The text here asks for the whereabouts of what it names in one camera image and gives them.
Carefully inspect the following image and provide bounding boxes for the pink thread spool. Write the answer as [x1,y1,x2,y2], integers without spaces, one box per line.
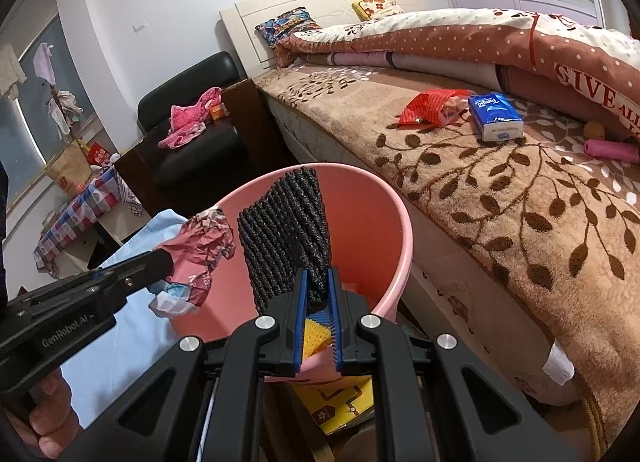
[584,138,640,164]

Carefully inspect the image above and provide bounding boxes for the colourful patterned pillow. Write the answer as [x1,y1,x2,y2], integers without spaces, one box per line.
[255,7,321,48]

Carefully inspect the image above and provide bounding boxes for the pink paper wrapper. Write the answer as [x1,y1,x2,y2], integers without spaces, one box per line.
[149,207,237,319]

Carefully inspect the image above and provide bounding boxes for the yellow foam net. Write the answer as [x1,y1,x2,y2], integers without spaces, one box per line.
[304,319,334,359]

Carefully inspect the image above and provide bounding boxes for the black foam net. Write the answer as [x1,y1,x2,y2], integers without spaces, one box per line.
[236,167,332,315]

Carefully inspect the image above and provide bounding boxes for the pink plastic bucket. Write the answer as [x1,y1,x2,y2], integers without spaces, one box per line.
[170,165,415,384]

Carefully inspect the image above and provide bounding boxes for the pink rolled mat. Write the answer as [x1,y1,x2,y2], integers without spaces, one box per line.
[295,50,506,93]

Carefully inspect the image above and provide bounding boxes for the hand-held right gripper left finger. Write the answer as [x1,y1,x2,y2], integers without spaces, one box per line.
[60,268,308,462]

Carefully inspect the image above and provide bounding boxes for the pink garment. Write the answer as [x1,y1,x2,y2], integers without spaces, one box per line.
[158,87,223,149]

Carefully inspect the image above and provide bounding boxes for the black leather armchair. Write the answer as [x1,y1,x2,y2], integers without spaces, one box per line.
[120,51,273,215]

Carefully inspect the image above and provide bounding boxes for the brown paper bag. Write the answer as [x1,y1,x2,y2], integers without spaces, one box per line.
[46,142,93,190]

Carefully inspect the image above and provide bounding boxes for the white hanging garment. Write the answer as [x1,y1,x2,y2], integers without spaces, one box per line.
[0,45,27,98]

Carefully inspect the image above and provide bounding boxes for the yellow cardboard box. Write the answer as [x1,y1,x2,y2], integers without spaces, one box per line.
[290,372,377,436]

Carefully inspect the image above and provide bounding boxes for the white side table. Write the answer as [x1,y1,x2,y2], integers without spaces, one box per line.
[55,209,146,265]

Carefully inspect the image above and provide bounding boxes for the diamond-patterned cloth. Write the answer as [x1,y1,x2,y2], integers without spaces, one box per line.
[116,177,147,220]

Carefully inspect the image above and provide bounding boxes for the bed with brown blanket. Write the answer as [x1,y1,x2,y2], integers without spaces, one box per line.
[257,65,640,448]

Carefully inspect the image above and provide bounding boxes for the person's left hand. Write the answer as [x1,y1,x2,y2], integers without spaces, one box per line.
[27,371,88,459]

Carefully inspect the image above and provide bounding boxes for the yellow flowered pillow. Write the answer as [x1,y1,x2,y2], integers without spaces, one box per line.
[352,0,406,20]

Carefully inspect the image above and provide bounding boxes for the blue tissue pack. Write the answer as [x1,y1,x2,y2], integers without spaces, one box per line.
[467,92,525,143]

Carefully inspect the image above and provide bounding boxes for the orange dotted quilt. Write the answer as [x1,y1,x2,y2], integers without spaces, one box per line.
[275,7,640,143]

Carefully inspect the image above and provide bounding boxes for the red foil packet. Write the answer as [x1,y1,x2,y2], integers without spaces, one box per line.
[397,89,471,128]

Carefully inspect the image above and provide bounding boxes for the table with checkered cloth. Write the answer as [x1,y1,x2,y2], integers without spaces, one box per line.
[34,168,121,273]

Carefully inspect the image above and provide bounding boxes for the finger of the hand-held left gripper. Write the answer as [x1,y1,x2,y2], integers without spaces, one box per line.
[90,249,174,296]

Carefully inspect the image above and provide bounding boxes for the red gift bag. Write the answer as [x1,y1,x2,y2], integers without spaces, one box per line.
[85,142,114,166]

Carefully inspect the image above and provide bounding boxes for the wooden coat rack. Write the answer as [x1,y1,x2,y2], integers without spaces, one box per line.
[47,87,84,139]

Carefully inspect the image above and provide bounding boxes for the beige mattress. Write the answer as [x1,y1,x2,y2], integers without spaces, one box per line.
[262,95,591,405]

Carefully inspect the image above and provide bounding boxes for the large window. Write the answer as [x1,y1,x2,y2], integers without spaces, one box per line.
[0,17,103,195]

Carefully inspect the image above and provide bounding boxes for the purple hanging garment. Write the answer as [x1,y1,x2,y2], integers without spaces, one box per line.
[32,42,59,86]

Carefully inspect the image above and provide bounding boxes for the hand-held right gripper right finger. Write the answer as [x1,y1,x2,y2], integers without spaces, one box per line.
[327,267,581,462]

